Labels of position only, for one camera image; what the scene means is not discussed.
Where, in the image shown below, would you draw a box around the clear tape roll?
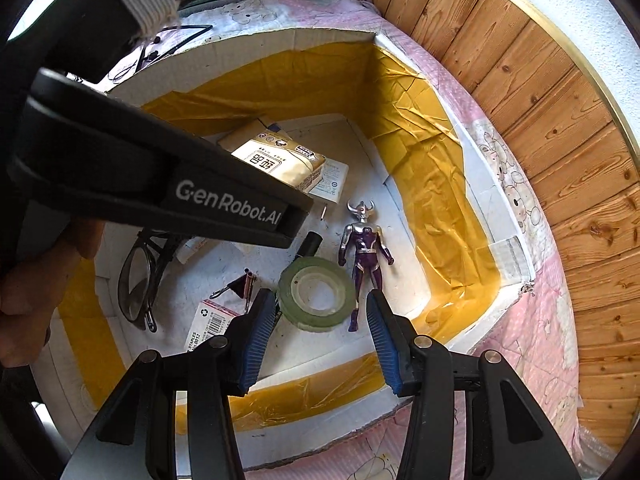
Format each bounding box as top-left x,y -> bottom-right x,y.
277,256 -> 356,331

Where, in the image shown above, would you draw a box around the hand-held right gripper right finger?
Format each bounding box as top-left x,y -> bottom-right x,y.
365,290 -> 583,480

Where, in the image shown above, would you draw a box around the white cardboard box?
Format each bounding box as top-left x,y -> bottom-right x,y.
30,27 -> 538,473

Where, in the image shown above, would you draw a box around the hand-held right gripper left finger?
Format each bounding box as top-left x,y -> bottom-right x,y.
60,287 -> 278,480

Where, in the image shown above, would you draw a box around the bubble wrap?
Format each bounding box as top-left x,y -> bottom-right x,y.
575,422 -> 623,468

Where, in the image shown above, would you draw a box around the pink printed blanket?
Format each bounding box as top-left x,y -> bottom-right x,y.
165,0 -> 583,480

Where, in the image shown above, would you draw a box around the black earphone cable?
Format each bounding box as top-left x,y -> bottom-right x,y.
107,24 -> 213,83

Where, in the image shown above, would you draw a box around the person's left hand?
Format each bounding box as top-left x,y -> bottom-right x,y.
0,220 -> 106,366

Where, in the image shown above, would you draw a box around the beige tissue pack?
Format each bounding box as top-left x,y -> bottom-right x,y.
217,116 -> 327,193

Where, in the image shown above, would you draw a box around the red staples box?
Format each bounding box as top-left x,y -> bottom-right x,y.
182,299 -> 241,356

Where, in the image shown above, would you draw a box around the black marker pen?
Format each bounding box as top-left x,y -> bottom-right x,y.
295,231 -> 323,263

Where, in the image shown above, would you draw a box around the white small tube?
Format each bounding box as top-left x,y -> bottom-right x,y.
175,237 -> 211,266

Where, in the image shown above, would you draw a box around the purple silver toy figure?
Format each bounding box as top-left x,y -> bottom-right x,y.
337,200 -> 395,333

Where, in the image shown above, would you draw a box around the black framed glasses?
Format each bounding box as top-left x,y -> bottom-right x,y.
117,227 -> 181,333

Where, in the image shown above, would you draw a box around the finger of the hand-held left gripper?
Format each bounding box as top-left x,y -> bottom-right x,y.
27,67 -> 314,214

